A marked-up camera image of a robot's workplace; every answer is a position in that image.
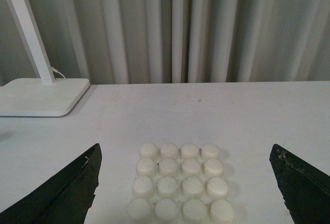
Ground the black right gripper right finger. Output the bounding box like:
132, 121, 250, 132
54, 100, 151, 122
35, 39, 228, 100
269, 144, 329, 223

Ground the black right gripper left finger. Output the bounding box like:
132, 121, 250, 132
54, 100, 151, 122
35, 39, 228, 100
1, 143, 101, 223

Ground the white desk lamp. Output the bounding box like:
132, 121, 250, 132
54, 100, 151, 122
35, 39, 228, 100
1, 0, 90, 117

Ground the grey pleated curtain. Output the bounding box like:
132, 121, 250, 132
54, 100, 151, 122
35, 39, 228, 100
0, 0, 330, 85

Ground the white studded base plate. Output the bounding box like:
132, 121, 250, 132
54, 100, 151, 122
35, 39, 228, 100
127, 143, 235, 223

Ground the white lamp cable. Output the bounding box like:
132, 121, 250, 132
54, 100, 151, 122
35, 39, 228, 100
51, 66, 65, 79

